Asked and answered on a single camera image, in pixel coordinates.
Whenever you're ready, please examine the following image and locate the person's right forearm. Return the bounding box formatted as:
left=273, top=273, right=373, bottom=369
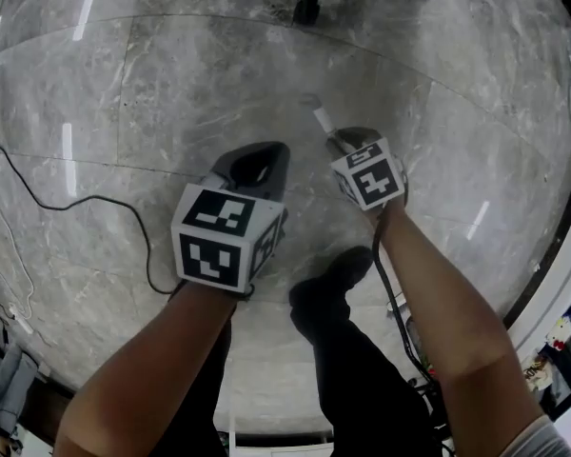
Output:
left=369, top=201, right=551, bottom=449

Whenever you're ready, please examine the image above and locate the black floor cable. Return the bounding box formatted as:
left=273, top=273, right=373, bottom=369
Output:
left=0, top=132, right=185, bottom=296

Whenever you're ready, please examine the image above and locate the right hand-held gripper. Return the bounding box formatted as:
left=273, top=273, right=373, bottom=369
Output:
left=301, top=93, right=408, bottom=211

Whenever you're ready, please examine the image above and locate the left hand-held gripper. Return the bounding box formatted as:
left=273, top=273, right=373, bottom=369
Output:
left=170, top=140, right=292, bottom=294

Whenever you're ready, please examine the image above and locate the person's black shoe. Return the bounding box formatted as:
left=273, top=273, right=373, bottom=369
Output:
left=322, top=245, right=375, bottom=290

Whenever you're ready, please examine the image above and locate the person's left forearm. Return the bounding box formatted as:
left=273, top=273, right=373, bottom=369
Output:
left=51, top=277, right=254, bottom=457

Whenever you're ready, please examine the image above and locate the white table with black edge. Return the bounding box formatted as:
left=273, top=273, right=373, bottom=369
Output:
left=502, top=129, right=571, bottom=351

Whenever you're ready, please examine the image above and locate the white power adapter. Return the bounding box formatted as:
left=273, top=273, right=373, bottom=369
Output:
left=8, top=304, right=35, bottom=336

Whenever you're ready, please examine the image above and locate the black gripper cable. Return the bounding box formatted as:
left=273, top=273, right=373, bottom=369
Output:
left=370, top=214, right=442, bottom=392

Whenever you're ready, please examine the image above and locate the person's black trouser leg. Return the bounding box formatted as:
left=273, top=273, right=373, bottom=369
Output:
left=207, top=321, right=233, bottom=457
left=288, top=276, right=432, bottom=457

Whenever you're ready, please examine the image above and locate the person's white sleeve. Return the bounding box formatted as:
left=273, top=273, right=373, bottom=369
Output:
left=454, top=414, right=571, bottom=457

